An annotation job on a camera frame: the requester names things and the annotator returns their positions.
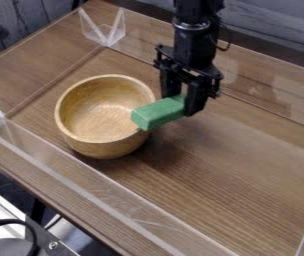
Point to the green rectangular block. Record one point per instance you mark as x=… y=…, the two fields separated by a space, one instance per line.
x=154 y=115

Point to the grey metal bracket with screw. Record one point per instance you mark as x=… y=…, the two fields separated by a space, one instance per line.
x=51 y=246

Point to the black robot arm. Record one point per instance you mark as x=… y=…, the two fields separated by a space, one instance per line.
x=186 y=63

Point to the clear acrylic barrier wall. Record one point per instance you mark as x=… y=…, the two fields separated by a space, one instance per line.
x=214 y=187

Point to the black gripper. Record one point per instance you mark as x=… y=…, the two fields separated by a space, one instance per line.
x=177 y=73

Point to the brown wooden bowl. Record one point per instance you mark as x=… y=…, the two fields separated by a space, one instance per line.
x=93 y=115

